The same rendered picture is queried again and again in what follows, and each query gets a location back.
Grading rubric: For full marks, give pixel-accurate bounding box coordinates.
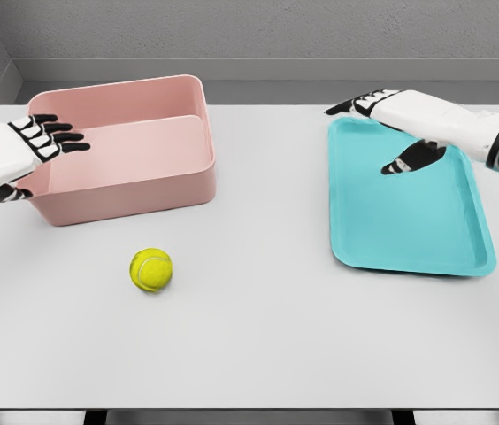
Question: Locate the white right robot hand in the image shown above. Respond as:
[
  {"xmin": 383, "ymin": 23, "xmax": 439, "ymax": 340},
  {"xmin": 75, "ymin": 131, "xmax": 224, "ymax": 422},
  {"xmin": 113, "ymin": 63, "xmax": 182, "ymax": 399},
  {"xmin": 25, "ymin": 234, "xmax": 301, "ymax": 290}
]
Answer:
[{"xmin": 324, "ymin": 89, "xmax": 465, "ymax": 176}]

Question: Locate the blue plastic tray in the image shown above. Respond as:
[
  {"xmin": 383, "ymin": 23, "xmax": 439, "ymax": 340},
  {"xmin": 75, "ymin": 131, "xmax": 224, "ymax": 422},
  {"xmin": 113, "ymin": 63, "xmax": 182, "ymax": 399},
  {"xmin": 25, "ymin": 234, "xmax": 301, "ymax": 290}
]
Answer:
[{"xmin": 326, "ymin": 116, "xmax": 497, "ymax": 278}]

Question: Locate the pink plastic basket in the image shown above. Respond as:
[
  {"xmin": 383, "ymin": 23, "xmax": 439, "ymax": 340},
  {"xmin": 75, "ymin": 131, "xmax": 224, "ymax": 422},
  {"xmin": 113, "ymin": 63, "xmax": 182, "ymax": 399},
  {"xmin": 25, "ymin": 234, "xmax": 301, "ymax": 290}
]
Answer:
[{"xmin": 21, "ymin": 73, "xmax": 218, "ymax": 228}]

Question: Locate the yellow tennis ball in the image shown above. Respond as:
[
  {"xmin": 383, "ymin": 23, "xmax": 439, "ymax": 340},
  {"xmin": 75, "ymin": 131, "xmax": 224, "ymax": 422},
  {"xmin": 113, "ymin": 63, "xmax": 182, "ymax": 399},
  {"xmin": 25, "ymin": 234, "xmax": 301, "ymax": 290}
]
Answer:
[{"xmin": 128, "ymin": 247, "xmax": 174, "ymax": 293}]

